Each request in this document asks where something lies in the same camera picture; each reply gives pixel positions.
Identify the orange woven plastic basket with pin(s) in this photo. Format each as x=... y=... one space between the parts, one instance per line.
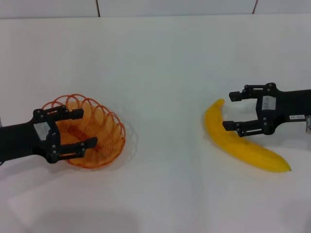
x=108 y=131

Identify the yellow banana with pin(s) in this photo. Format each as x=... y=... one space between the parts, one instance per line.
x=243 y=148

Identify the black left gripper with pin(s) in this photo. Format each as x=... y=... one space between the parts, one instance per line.
x=22 y=138

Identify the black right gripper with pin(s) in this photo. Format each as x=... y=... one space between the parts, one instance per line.
x=289 y=104

